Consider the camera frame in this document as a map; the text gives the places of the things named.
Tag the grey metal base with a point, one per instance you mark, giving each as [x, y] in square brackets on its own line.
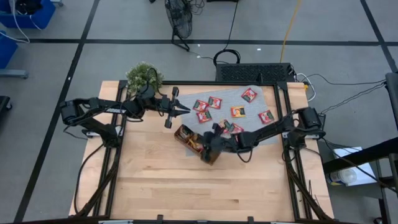
[14, 73]

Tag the white cylinder container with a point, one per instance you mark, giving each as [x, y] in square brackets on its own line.
[345, 176]

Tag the black mesh computer case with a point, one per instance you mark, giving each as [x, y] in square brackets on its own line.
[252, 73]

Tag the yellow mango tea bag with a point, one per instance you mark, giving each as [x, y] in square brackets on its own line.
[192, 141]
[238, 111]
[198, 146]

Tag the black desk structure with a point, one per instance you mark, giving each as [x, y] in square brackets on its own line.
[373, 152]

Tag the wooden tea box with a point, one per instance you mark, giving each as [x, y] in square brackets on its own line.
[211, 162]

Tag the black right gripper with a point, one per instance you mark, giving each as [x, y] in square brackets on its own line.
[228, 144]

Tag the red strawberry tea bag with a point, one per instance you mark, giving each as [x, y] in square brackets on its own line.
[204, 116]
[200, 105]
[237, 128]
[266, 117]
[249, 95]
[225, 125]
[215, 102]

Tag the potted green plant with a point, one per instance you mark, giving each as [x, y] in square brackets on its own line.
[140, 77]

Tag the blue storage bin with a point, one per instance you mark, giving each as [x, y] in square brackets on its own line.
[43, 15]
[6, 49]

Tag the brown tea bag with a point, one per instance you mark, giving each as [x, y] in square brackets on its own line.
[183, 130]
[188, 134]

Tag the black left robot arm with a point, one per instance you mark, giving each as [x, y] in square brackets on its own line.
[93, 104]

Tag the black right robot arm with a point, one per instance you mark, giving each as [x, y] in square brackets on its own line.
[280, 130]

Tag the black floor fan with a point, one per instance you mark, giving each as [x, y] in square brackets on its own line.
[178, 18]

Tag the grey woven placemat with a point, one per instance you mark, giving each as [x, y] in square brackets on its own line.
[230, 99]

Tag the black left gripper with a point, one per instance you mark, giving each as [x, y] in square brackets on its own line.
[155, 104]

